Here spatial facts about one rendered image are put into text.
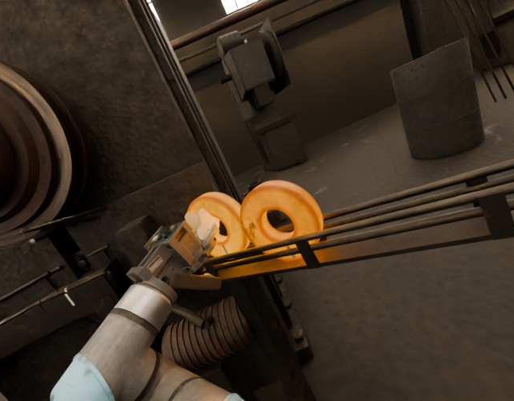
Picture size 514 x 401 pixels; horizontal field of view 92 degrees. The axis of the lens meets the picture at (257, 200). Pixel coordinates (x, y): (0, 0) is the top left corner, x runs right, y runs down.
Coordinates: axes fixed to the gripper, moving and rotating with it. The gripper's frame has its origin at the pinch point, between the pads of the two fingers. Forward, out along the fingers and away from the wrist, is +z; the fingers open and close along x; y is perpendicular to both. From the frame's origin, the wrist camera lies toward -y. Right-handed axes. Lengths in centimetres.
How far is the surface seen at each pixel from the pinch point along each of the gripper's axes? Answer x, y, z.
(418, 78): -57, -60, 222
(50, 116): 29.0, 35.4, 5.2
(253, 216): -11.7, 0.2, -2.4
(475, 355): -42, -81, 12
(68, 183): 33.2, 21.5, -1.6
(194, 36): 285, 111, 518
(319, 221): -23.4, -3.4, -2.7
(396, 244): -33.9, -7.9, -5.3
